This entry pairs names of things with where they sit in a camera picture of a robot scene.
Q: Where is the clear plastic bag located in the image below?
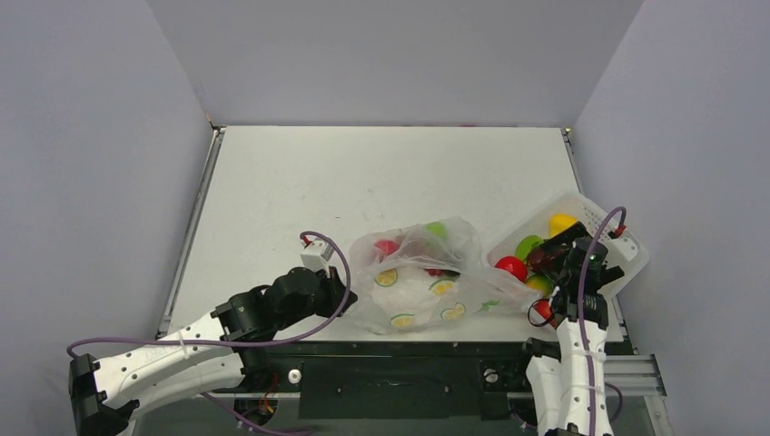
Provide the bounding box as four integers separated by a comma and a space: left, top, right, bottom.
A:
343, 217, 541, 335

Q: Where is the white plastic basket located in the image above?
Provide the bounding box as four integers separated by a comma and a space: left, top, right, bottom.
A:
486, 191, 649, 301

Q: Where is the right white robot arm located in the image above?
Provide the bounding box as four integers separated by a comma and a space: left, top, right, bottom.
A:
511, 222, 624, 435

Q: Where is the red fake fruit behind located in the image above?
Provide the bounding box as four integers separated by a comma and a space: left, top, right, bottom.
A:
374, 239, 400, 259

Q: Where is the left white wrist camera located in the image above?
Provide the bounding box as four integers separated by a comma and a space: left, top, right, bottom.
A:
300, 238, 335, 276

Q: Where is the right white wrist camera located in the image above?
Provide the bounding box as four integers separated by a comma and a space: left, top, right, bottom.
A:
603, 231, 643, 264

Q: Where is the red fake apple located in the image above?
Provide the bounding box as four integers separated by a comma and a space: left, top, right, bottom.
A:
533, 299, 555, 327

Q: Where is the orange green fake mango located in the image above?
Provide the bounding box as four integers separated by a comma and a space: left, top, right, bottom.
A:
525, 274, 555, 298

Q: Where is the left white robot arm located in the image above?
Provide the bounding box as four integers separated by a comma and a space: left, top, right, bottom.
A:
67, 267, 358, 435

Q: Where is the dark red fake plum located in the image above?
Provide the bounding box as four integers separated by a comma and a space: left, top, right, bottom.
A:
527, 241, 570, 279

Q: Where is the green fake apple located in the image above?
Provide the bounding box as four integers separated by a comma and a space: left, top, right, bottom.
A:
423, 221, 449, 241

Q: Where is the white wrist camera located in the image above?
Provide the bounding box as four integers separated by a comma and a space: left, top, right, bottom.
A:
300, 238, 335, 276
603, 231, 643, 264

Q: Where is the aluminium frame rail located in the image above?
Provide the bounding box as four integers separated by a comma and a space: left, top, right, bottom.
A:
604, 354, 666, 397

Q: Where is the yellow fake pepper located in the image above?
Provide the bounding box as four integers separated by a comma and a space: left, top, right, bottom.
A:
548, 213, 578, 238

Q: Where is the green fake leaf fruit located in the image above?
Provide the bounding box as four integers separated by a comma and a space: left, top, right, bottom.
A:
514, 234, 544, 263

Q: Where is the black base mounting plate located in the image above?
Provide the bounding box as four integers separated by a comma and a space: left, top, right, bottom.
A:
230, 339, 560, 425

